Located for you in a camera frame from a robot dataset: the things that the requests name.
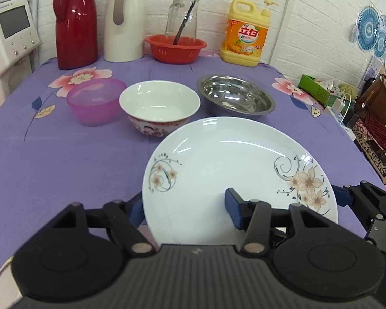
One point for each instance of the red plaid cloth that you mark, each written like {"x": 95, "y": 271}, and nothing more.
{"x": 381, "y": 138}

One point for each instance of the purple floral tablecloth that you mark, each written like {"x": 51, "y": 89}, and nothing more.
{"x": 83, "y": 167}

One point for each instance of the white water dispenser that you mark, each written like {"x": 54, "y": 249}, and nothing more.
{"x": 13, "y": 22}

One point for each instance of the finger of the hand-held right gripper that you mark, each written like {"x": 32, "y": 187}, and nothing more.
{"x": 341, "y": 196}

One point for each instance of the yellow detergent bottle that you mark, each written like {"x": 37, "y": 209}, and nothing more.
{"x": 241, "y": 38}

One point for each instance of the white power adapter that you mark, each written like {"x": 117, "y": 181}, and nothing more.
{"x": 338, "y": 106}

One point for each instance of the green box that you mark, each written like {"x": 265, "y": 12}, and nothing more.
{"x": 312, "y": 88}

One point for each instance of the red plastic basket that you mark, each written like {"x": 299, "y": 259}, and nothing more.
{"x": 177, "y": 54}

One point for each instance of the white ceramic bowl red print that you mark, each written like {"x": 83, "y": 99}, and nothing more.
{"x": 157, "y": 103}

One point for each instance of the glass jar with stick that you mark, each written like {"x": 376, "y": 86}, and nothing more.
{"x": 187, "y": 16}

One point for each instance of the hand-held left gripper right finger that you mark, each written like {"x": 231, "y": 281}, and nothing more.
{"x": 233, "y": 210}

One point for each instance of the stainless steel bowl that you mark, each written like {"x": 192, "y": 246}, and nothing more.
{"x": 234, "y": 93}

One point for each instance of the brown paper bag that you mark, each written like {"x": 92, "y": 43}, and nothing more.
{"x": 379, "y": 99}

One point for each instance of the white ribbed round object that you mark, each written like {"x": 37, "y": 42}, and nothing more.
{"x": 3, "y": 280}

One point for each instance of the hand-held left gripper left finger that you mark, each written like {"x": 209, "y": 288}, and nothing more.
{"x": 135, "y": 211}

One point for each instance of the small blue paper fan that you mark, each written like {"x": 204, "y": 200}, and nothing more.
{"x": 380, "y": 43}

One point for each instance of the pink plastic bowl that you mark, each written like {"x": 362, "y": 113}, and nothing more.
{"x": 93, "y": 103}

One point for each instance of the white floral plate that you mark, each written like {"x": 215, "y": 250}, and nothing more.
{"x": 218, "y": 167}

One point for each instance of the large blue paper fan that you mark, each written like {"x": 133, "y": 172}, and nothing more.
{"x": 368, "y": 27}

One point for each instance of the red thermos jug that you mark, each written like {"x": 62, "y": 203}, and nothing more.
{"x": 77, "y": 32}

